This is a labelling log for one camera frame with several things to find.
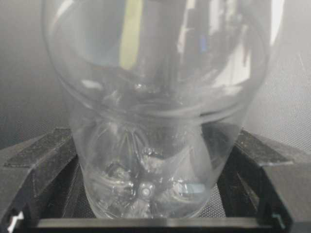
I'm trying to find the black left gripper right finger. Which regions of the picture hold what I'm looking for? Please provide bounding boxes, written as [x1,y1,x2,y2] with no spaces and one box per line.
[217,130,311,233]

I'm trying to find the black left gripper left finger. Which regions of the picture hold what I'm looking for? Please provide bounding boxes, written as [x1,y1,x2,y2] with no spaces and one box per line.
[0,127,81,233]

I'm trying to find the clear plastic bottle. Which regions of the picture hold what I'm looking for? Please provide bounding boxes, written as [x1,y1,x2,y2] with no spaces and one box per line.
[42,0,285,218]

